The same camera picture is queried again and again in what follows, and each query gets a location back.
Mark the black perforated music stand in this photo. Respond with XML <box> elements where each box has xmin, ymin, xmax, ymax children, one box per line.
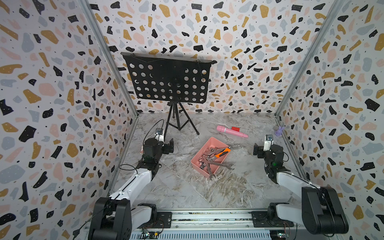
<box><xmin>122</xmin><ymin>53</ymin><xmax>213</xmax><ymax>131</ymax></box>

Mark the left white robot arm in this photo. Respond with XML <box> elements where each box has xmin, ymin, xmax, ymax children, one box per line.
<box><xmin>88</xmin><ymin>138</ymin><xmax>174</xmax><ymax>240</ymax></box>

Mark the orange handled adjustable wrench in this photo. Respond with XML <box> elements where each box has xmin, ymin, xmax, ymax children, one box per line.
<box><xmin>209</xmin><ymin>148</ymin><xmax>231</xmax><ymax>159</ymax></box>

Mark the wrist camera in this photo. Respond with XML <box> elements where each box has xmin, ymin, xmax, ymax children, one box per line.
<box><xmin>155</xmin><ymin>128</ymin><xmax>165</xmax><ymax>142</ymax></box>
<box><xmin>263</xmin><ymin>135</ymin><xmax>274</xmax><ymax>152</ymax></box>

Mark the pink toy microphone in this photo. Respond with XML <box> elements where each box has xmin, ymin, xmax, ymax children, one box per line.
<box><xmin>217</xmin><ymin>126</ymin><xmax>249</xmax><ymax>138</ymax></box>

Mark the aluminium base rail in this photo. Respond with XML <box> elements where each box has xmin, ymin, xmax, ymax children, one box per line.
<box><xmin>80</xmin><ymin>208</ymin><xmax>304</xmax><ymax>240</ymax></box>

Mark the large silver adjustable wrench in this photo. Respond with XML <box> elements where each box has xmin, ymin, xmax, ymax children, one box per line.
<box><xmin>202</xmin><ymin>145</ymin><xmax>242</xmax><ymax>162</ymax></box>

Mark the purple toy figure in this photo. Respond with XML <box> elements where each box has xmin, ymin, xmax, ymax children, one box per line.
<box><xmin>275</xmin><ymin>126</ymin><xmax>285</xmax><ymax>137</ymax></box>

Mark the pink plastic storage box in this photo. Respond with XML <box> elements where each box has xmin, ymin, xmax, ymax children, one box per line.
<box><xmin>191</xmin><ymin>137</ymin><xmax>228</xmax><ymax>179</ymax></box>

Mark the long open-end wrench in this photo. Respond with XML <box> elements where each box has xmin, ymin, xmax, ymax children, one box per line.
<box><xmin>208</xmin><ymin>161</ymin><xmax>234</xmax><ymax>170</ymax></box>
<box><xmin>206</xmin><ymin>163</ymin><xmax>215</xmax><ymax>180</ymax></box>

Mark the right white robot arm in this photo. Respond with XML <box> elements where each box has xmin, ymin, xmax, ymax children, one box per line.
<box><xmin>253</xmin><ymin>144</ymin><xmax>349</xmax><ymax>237</ymax></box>

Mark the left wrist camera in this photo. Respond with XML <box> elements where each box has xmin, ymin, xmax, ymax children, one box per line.
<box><xmin>155</xmin><ymin>128</ymin><xmax>165</xmax><ymax>142</ymax></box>

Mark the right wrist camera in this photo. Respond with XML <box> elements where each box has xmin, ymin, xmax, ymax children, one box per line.
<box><xmin>263</xmin><ymin>135</ymin><xmax>274</xmax><ymax>152</ymax></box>

